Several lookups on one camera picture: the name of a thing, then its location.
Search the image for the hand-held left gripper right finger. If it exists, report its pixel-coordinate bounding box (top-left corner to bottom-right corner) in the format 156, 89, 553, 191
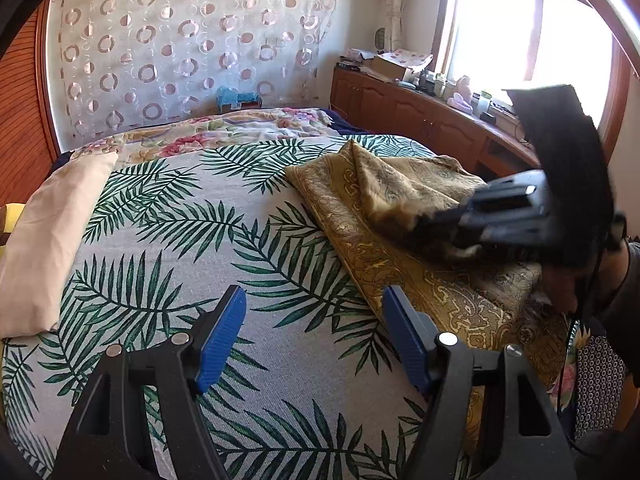
382, 285, 577, 480

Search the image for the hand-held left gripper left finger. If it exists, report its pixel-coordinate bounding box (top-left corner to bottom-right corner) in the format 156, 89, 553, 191
50, 285, 248, 480

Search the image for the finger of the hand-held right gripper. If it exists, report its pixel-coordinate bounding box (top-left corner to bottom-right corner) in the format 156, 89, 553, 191
412, 187, 488, 262

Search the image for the golden patterned cloth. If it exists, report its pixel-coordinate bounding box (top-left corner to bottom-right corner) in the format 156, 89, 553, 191
285, 139, 577, 461

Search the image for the person's right forearm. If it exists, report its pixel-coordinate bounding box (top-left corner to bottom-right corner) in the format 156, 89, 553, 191
580, 240, 640, 341

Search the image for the person's right hand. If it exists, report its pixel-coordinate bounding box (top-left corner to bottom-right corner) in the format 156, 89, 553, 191
541, 260, 585, 313

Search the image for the palm leaf bedsheet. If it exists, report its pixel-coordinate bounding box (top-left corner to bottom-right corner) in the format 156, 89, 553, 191
0, 135, 483, 480

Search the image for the wooden cabinet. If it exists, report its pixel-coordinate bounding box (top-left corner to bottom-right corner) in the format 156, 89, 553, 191
330, 66, 551, 182

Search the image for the pale pink figurine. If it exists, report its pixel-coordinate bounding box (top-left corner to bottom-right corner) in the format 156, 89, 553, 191
446, 75, 477, 112

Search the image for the dark blue sheet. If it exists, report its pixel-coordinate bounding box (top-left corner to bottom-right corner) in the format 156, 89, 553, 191
320, 106, 362, 134

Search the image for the cardboard box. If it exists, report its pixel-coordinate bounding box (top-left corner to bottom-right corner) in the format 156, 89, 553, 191
369, 55, 417, 84

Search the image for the floral wrapping paper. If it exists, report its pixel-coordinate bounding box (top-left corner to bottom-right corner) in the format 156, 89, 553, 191
379, 48, 434, 74

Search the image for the window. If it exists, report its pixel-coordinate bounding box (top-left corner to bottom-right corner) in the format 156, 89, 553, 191
434, 0, 632, 128

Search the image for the dotted dark cloth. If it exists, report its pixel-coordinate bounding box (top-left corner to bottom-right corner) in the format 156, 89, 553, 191
574, 335, 629, 442

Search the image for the pale pink pillow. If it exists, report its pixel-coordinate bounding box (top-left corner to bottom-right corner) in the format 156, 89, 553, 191
0, 150, 121, 339

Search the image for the floral quilt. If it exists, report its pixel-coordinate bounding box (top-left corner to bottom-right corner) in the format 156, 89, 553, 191
70, 106, 342, 167

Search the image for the beige window curtain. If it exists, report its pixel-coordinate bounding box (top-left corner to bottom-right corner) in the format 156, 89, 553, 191
384, 0, 417, 54

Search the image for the blue plastic toy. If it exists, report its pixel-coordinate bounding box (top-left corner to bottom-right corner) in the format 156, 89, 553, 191
216, 86, 264, 114

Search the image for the circle patterned sheer curtain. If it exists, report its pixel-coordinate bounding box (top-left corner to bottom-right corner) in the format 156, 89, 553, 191
47, 0, 337, 154

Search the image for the black cable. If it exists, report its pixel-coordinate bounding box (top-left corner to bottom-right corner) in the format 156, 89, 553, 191
559, 232, 608, 413

